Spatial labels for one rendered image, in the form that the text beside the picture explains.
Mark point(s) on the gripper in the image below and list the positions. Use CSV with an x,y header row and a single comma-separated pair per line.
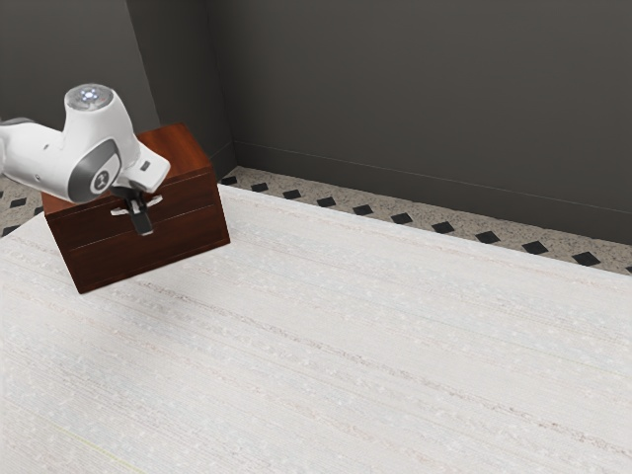
x,y
129,196

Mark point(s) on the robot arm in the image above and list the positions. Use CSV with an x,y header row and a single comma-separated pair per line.
x,y
89,143

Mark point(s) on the dark brown wooden drawer cabinet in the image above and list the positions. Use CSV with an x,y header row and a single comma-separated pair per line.
x,y
148,247

